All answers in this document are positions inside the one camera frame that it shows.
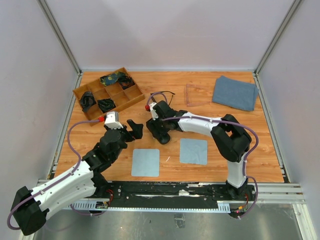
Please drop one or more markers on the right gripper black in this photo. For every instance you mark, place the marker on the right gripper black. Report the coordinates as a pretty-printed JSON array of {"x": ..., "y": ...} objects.
[{"x": 152, "y": 122}]

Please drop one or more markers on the black dotted rolled tie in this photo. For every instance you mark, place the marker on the black dotted rolled tie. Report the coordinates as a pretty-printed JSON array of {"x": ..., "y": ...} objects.
[{"x": 106, "y": 105}]

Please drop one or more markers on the folded blue towel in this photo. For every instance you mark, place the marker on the folded blue towel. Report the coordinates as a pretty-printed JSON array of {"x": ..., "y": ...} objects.
[{"x": 235, "y": 94}]

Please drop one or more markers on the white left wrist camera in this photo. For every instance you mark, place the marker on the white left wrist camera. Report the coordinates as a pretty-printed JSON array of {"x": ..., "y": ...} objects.
[{"x": 111, "y": 120}]

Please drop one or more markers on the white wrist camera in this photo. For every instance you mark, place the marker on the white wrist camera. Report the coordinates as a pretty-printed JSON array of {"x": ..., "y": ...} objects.
[
  {"x": 111, "y": 120},
  {"x": 150, "y": 107}
]

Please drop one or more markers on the aluminium front rail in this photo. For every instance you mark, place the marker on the aluminium front rail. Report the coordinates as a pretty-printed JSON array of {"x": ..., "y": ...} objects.
[{"x": 267, "y": 193}]

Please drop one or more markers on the aluminium frame post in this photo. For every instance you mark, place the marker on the aluminium frame post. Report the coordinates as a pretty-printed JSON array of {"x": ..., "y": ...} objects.
[
  {"x": 294, "y": 7},
  {"x": 43, "y": 4}
]

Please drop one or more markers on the black striped rolled tie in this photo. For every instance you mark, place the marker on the black striped rolled tie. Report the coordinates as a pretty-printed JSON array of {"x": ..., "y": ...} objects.
[{"x": 87, "y": 100}]

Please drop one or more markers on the right aluminium frame post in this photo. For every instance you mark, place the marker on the right aluminium frame post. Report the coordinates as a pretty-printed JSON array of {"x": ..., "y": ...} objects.
[{"x": 294, "y": 7}]

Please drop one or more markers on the wooden divided organizer tray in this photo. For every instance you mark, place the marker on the wooden divided organizer tray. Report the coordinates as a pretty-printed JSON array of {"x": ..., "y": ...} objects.
[{"x": 127, "y": 98}]

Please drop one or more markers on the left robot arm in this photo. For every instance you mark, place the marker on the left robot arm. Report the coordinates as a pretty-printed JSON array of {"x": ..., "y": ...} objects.
[{"x": 31, "y": 208}]

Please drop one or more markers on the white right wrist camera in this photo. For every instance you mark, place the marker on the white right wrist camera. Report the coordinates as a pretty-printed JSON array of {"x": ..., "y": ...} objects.
[{"x": 150, "y": 107}]

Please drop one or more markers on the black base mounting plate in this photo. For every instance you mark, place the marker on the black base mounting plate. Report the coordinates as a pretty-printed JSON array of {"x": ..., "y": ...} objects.
[{"x": 170, "y": 195}]

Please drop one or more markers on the left aluminium frame post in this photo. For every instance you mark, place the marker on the left aluminium frame post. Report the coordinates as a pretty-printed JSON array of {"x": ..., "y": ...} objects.
[{"x": 43, "y": 4}]

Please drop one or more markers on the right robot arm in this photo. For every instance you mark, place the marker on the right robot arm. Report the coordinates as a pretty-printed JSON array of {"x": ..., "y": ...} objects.
[{"x": 231, "y": 139}]

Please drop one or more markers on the blue patterned rolled tie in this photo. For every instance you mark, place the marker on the blue patterned rolled tie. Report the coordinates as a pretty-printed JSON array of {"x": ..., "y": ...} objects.
[{"x": 111, "y": 78}]

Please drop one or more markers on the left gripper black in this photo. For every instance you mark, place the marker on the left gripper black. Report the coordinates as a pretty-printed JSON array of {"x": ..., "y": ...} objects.
[{"x": 137, "y": 129}]

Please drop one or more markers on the pink clear glasses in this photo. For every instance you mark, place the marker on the pink clear glasses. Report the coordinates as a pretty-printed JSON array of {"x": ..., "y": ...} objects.
[{"x": 196, "y": 95}]

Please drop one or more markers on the black orange rolled tie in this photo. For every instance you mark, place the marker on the black orange rolled tie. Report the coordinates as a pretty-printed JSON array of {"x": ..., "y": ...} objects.
[{"x": 125, "y": 81}]

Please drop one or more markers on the light blue cloth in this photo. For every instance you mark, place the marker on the light blue cloth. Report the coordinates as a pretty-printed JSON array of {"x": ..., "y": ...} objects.
[
  {"x": 193, "y": 151},
  {"x": 145, "y": 163}
]

